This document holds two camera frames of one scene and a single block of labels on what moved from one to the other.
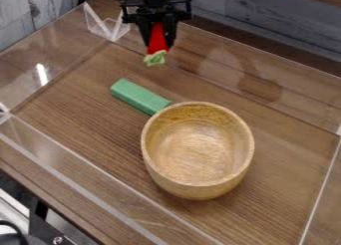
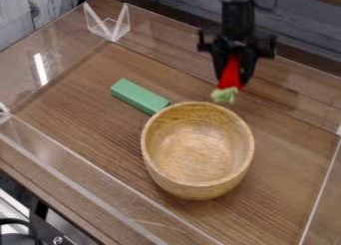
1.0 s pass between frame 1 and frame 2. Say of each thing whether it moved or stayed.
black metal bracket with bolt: stayed
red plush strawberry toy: moved
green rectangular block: stayed
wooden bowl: stayed
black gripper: moved
